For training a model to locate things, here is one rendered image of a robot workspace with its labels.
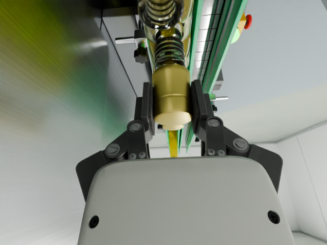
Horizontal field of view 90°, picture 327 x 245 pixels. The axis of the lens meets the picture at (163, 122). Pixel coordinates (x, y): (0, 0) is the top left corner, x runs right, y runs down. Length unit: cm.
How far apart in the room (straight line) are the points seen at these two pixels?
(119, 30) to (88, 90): 25
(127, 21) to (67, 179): 37
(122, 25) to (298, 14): 56
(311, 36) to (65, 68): 83
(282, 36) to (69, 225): 81
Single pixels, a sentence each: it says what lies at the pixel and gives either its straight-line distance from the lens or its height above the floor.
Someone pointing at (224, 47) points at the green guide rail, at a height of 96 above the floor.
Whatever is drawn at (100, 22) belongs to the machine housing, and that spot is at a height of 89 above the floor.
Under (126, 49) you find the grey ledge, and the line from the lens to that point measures 53.
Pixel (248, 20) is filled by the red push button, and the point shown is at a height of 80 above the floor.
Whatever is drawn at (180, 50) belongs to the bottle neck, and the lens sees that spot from 17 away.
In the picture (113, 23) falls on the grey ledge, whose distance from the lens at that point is 47.
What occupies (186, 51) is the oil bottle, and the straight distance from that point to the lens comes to 23.
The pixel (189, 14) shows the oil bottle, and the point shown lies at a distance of 20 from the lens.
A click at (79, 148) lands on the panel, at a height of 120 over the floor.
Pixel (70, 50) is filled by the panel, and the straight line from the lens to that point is 25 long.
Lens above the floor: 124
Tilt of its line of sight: 20 degrees down
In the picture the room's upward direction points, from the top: 178 degrees clockwise
